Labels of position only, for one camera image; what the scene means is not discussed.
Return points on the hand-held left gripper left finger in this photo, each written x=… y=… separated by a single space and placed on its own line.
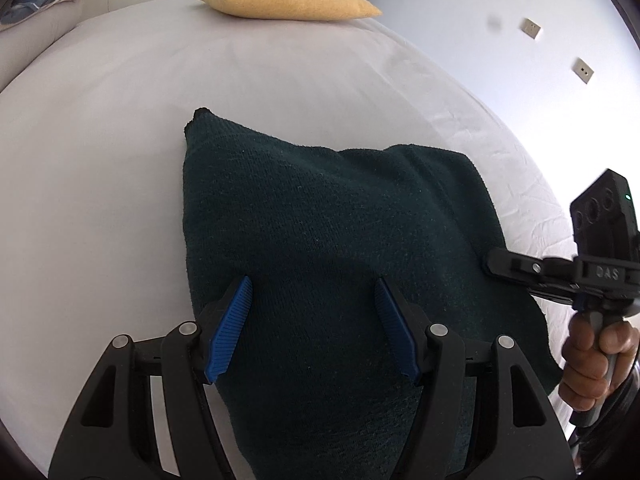
x=230 y=330

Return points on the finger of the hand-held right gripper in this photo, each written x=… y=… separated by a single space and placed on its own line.
x=515 y=265

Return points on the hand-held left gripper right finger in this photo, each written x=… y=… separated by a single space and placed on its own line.
x=395 y=330

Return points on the person's right hand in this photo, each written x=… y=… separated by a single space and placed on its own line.
x=582 y=360

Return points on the bed with white sheet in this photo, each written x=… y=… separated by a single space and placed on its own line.
x=100 y=110

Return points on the folded beige duvet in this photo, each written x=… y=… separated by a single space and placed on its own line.
x=30 y=40

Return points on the white wall socket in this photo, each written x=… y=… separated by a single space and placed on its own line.
x=531 y=28
x=583 y=68

